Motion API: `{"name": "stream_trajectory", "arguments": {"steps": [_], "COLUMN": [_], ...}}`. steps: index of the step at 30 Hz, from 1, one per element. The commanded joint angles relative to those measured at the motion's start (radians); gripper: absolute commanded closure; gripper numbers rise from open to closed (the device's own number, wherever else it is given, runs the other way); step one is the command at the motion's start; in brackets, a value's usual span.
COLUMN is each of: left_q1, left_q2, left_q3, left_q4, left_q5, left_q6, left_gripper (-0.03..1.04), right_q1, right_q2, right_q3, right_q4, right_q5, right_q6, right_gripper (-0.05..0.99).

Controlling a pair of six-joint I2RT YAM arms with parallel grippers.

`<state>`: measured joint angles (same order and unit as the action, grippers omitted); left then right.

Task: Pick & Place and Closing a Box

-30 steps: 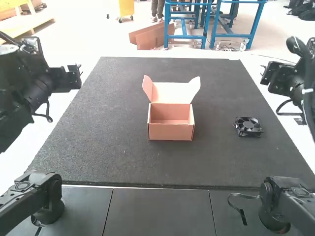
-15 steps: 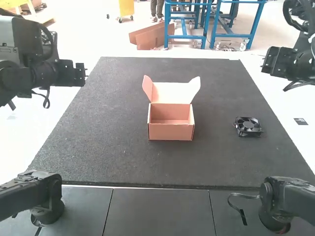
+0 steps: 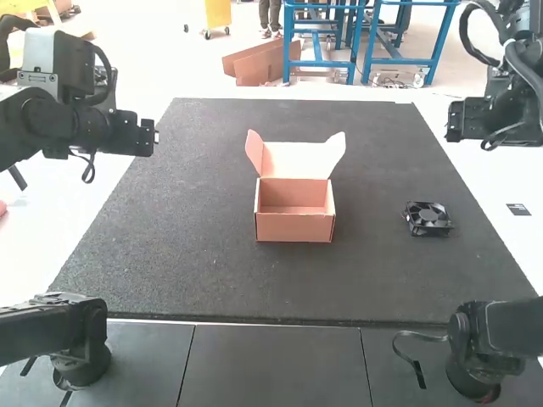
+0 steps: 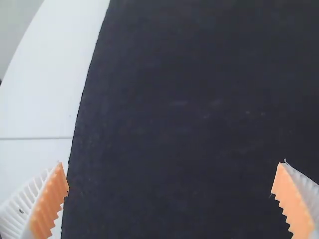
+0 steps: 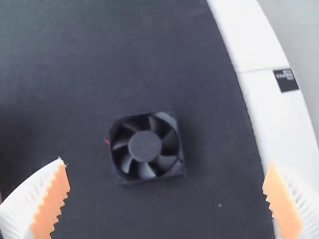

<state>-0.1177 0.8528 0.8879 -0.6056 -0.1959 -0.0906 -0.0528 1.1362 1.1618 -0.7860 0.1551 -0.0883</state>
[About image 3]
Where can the blue metal frame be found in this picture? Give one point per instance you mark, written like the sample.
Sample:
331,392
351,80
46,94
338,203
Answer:
407,63
297,51

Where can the black label card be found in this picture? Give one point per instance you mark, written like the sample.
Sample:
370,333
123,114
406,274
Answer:
518,209

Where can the yellow wheeled cart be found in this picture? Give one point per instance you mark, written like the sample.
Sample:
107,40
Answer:
217,12

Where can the flat cardboard sheets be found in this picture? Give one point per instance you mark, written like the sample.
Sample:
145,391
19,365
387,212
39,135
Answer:
259,63

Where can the black square fan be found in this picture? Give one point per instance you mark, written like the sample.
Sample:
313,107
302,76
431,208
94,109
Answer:
428,218

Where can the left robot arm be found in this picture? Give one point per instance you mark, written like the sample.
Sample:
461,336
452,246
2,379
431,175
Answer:
42,123

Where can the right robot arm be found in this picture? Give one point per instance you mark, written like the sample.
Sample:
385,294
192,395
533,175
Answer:
522,51

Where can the person's legs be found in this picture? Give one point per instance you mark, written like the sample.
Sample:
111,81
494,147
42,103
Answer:
270,15

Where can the cardboard box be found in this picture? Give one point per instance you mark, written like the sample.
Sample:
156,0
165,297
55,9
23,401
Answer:
295,220

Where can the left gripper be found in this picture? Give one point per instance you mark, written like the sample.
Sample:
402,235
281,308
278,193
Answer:
129,133

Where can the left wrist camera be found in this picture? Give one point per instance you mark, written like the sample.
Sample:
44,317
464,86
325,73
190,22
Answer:
63,55

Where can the dark base panel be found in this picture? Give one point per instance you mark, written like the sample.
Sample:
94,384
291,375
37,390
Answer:
275,369
394,381
140,364

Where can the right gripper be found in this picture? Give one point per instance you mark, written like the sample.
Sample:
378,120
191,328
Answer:
471,120

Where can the black mat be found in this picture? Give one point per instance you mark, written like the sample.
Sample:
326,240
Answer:
191,237

